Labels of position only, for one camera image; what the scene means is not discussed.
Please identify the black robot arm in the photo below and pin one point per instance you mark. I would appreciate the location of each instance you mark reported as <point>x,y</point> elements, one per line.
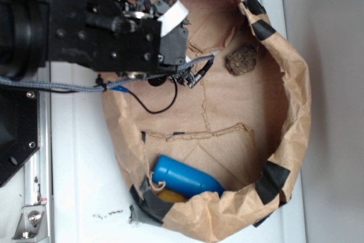
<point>10,67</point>

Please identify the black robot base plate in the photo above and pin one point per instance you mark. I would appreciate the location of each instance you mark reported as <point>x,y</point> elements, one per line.
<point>19,130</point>

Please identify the aluminium extrusion rail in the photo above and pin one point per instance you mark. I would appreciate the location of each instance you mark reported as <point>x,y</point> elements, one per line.
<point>38,169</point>

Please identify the brown paper bag container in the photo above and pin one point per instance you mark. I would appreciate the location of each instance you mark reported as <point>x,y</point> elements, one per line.
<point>250,132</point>

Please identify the brown rough rock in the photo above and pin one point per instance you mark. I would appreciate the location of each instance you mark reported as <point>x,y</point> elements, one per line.
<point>241,61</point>

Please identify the silver corner bracket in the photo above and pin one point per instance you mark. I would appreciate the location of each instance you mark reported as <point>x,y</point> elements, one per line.
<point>32,225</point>

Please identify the blue plastic cup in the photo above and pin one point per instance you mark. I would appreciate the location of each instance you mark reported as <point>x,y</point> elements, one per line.
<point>183,178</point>

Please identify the yellow round object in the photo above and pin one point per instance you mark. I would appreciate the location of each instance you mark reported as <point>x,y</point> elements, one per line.
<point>171,196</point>

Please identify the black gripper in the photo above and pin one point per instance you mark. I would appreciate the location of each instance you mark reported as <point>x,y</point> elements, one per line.
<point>133,37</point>

